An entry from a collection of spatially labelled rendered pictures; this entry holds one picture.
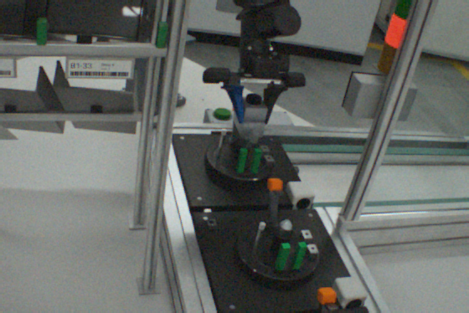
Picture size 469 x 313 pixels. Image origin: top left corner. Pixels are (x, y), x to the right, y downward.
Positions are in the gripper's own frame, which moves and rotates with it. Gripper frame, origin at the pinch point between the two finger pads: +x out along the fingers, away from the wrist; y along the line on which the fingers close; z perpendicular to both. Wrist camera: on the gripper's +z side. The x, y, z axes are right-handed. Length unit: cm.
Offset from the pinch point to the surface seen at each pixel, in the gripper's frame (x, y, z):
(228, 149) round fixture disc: 8.8, -1.9, -9.5
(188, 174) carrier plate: 13.4, -10.7, -5.6
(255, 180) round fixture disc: 14.1, 1.0, -1.0
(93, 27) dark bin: -9.3, -30.6, 24.0
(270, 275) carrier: 26.3, -3.3, 20.2
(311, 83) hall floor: -25, 134, -262
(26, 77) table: -9, -48, -65
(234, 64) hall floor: -37, 81, -282
